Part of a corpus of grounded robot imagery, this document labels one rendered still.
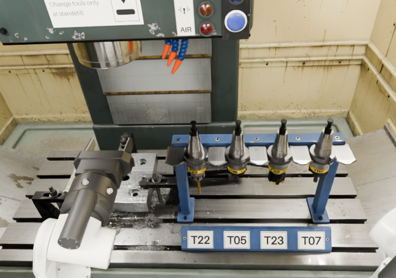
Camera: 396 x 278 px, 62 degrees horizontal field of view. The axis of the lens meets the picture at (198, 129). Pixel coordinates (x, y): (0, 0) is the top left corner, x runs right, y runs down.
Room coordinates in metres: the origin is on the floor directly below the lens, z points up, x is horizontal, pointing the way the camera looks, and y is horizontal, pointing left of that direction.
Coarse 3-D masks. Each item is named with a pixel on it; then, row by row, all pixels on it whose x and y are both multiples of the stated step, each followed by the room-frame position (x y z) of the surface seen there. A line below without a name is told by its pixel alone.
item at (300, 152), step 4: (292, 148) 0.63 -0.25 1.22; (296, 148) 0.63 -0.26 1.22; (300, 148) 0.63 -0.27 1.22; (304, 148) 0.63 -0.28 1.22; (308, 148) 0.63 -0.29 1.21; (292, 152) 0.62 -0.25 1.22; (296, 152) 0.62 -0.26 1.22; (300, 152) 0.62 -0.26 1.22; (304, 152) 0.62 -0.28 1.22; (308, 152) 0.62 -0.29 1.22; (292, 156) 0.61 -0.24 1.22; (296, 156) 0.61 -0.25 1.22; (300, 156) 0.60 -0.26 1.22; (304, 156) 0.60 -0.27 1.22; (308, 156) 0.60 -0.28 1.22; (292, 160) 0.59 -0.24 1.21; (296, 160) 0.59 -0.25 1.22; (300, 160) 0.59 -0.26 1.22; (304, 160) 0.59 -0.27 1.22; (308, 160) 0.59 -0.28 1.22; (312, 160) 0.59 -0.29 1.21; (300, 164) 0.58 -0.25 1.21; (304, 164) 0.58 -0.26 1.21
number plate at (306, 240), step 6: (300, 234) 0.54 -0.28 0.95; (306, 234) 0.54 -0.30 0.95; (312, 234) 0.54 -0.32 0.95; (318, 234) 0.54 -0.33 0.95; (324, 234) 0.54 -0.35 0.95; (300, 240) 0.53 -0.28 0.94; (306, 240) 0.53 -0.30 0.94; (312, 240) 0.53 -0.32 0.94; (318, 240) 0.53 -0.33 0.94; (324, 240) 0.53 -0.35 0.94; (300, 246) 0.52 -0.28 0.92; (306, 246) 0.52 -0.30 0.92; (312, 246) 0.52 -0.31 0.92; (318, 246) 0.52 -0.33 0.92; (324, 246) 0.51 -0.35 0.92
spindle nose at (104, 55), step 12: (84, 48) 0.68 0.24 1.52; (96, 48) 0.68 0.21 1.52; (108, 48) 0.68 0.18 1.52; (120, 48) 0.69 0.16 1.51; (132, 48) 0.71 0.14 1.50; (84, 60) 0.69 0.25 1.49; (96, 60) 0.68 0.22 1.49; (108, 60) 0.68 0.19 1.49; (120, 60) 0.69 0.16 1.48; (132, 60) 0.70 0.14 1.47
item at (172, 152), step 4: (168, 148) 0.67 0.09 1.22; (172, 148) 0.67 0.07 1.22; (176, 148) 0.67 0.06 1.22; (180, 148) 0.67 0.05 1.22; (184, 148) 0.67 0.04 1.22; (168, 152) 0.66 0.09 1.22; (172, 152) 0.65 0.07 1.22; (176, 152) 0.65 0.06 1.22; (180, 152) 0.65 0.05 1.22; (168, 156) 0.64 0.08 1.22; (172, 156) 0.64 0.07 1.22; (176, 156) 0.64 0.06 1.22; (180, 156) 0.64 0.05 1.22; (168, 160) 0.62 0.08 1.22; (172, 160) 0.62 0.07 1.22; (176, 160) 0.62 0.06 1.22; (180, 160) 0.62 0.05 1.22; (184, 160) 0.62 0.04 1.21; (172, 164) 0.61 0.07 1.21; (176, 164) 0.61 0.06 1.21; (180, 164) 0.61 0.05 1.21
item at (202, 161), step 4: (204, 148) 0.65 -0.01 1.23; (184, 152) 0.64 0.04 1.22; (204, 152) 0.64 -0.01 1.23; (184, 156) 0.63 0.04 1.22; (188, 156) 0.63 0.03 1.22; (204, 156) 0.62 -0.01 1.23; (188, 160) 0.61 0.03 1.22; (192, 160) 0.61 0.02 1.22; (196, 160) 0.61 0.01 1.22; (200, 160) 0.61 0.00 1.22; (204, 160) 0.61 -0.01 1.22; (188, 164) 0.62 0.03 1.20; (192, 164) 0.61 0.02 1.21; (196, 164) 0.61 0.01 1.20; (200, 164) 0.61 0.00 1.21; (204, 164) 0.61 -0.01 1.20
